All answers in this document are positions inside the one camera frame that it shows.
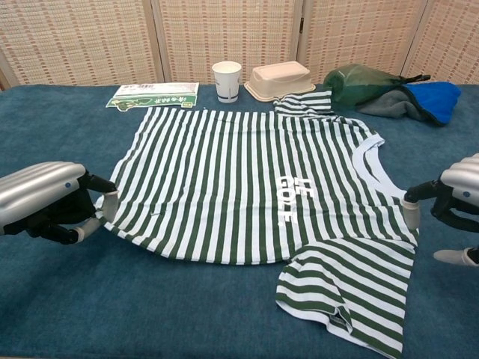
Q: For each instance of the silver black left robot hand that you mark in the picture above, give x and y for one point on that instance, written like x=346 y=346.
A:
x=37 y=190

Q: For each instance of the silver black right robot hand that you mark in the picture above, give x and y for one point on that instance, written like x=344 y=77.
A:
x=464 y=179

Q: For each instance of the green white striped T-shirt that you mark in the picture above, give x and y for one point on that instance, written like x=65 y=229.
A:
x=224 y=168

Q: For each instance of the blue grey cloth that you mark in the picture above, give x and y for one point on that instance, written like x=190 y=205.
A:
x=430 y=101

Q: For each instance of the blue carpet table mat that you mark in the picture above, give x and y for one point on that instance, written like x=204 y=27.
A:
x=112 y=299

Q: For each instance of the woven folding screen panel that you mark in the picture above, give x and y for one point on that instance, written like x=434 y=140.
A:
x=359 y=33
x=75 y=41
x=453 y=41
x=224 y=33

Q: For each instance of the green plastic bottle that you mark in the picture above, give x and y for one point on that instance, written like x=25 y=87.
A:
x=348 y=88

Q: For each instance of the green white flat paper package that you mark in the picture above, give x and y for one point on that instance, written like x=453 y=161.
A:
x=157 y=89

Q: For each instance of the beige food container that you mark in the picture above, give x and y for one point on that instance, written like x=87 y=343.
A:
x=280 y=80

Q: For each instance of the white paper cup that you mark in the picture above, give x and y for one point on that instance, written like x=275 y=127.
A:
x=227 y=86

